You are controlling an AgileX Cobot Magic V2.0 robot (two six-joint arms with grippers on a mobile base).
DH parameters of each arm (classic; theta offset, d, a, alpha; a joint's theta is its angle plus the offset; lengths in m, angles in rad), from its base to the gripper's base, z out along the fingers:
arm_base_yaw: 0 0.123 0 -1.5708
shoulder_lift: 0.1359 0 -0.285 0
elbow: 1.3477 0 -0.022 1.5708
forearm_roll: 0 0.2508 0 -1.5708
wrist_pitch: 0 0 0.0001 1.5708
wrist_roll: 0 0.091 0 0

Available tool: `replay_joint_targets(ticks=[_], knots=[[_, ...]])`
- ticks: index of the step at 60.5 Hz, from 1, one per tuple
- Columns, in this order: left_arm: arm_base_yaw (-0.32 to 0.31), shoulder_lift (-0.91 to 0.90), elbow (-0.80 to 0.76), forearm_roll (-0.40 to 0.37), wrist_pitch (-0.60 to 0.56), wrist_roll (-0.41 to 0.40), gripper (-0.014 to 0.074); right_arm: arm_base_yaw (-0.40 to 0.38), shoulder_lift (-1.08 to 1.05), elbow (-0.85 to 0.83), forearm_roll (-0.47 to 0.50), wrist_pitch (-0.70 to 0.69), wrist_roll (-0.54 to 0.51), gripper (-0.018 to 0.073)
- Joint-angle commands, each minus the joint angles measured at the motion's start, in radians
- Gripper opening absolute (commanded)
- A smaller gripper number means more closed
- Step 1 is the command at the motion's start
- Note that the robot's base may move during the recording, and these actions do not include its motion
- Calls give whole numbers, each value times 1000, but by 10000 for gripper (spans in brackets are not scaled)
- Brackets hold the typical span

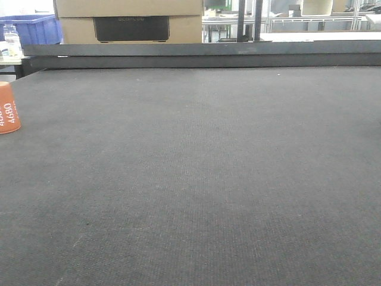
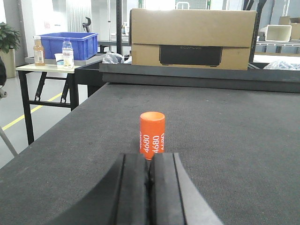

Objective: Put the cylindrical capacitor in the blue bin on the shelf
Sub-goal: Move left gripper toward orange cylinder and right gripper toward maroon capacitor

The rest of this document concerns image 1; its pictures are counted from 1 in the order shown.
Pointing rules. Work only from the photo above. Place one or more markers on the dark grey table rail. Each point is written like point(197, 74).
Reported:
point(260, 54)

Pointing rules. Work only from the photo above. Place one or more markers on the clear plastic bottle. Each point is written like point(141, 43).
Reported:
point(14, 49)

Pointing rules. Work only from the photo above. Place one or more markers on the blue plastic crate background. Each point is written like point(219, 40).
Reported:
point(34, 29)

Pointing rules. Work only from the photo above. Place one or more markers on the lower cardboard box black print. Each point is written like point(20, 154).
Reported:
point(182, 29)

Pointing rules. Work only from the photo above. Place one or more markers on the white background table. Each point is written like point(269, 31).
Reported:
point(321, 36)

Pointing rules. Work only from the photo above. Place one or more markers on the black vertical post right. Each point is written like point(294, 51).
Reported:
point(257, 19)

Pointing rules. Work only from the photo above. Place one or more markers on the black vertical post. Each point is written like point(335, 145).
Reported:
point(257, 19)
point(241, 18)

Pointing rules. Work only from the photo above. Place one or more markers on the black vertical post left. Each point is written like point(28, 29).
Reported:
point(241, 18)

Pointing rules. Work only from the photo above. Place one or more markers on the upper cardboard box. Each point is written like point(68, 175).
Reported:
point(105, 8)

